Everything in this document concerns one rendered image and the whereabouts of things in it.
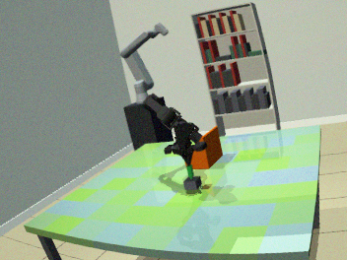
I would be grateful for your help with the green cylinder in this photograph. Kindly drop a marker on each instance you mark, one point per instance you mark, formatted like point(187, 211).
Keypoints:
point(190, 170)

